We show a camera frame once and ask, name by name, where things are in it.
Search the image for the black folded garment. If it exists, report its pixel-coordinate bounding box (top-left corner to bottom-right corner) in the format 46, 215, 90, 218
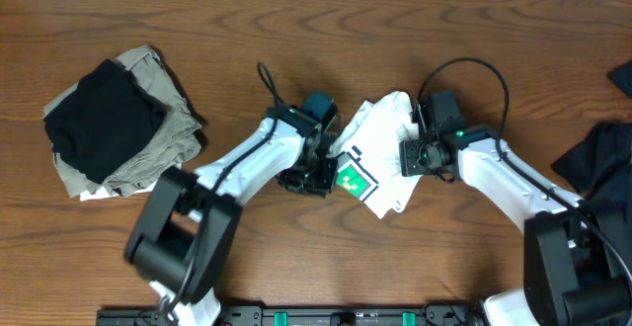
43, 59, 167, 184

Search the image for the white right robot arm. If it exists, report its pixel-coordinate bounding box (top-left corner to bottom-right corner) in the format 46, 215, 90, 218
399, 127, 631, 325

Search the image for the white t-shirt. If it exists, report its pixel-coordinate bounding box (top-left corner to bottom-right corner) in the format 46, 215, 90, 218
329, 91, 420, 218

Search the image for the black cloth pile at right edge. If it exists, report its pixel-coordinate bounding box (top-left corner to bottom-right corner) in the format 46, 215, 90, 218
551, 122, 631, 208

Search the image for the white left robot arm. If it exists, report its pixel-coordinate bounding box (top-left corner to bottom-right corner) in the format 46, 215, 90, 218
123, 105, 340, 325

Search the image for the dark object at right edge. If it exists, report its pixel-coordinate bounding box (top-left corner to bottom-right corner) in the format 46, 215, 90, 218
606, 61, 632, 98

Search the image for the grey-green folded garment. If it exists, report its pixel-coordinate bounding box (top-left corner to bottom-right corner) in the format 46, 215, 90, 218
53, 45, 201, 190

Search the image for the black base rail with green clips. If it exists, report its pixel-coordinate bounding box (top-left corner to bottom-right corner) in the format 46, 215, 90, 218
96, 304, 485, 326

